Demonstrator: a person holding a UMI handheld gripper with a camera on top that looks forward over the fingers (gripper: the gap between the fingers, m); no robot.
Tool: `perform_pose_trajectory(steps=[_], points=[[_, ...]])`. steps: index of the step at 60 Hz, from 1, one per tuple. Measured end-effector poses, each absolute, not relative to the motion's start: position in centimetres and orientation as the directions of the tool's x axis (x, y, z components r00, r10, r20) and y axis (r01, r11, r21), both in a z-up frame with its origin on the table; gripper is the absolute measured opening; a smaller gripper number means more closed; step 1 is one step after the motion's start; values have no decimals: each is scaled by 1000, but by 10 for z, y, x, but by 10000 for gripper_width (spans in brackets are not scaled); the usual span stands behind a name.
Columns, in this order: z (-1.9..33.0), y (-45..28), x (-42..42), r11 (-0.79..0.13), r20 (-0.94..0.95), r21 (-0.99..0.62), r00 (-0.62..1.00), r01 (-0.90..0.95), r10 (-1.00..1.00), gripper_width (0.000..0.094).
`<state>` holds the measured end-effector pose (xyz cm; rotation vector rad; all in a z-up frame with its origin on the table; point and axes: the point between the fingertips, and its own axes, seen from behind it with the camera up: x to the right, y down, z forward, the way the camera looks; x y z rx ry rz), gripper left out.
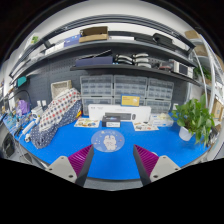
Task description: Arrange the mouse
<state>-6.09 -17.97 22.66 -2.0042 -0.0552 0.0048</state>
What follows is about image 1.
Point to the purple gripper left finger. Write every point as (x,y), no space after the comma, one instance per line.
(80,162)

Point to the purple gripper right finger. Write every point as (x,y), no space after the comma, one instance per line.
(145,161)

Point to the blue table mat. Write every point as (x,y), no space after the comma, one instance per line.
(119,165)

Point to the illustrated card right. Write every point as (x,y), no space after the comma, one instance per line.
(144,126)

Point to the illustrated card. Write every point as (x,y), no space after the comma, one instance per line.
(144,126)
(87,123)

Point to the illustrated card left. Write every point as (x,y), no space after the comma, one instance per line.
(87,123)

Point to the clear plastic package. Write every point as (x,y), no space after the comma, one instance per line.
(161,120)

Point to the white keyboard box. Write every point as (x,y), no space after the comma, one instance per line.
(126,113)

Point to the small black box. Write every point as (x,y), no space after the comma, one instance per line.
(111,121)

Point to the patterned fabric bag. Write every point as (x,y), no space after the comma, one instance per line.
(63,110)

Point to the yellow label box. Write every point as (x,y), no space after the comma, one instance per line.
(128,100)

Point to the green potted plant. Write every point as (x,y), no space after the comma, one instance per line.
(194,120)

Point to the grey drawer cabinet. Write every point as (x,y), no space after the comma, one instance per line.
(108,89)

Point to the white wicker basket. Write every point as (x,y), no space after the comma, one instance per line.
(58,87)

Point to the dark blue flat box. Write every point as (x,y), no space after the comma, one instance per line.
(105,60)

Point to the black metal shelf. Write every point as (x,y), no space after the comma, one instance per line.
(43,50)

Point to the cardboard box on shelf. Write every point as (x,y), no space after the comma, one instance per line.
(94,34)

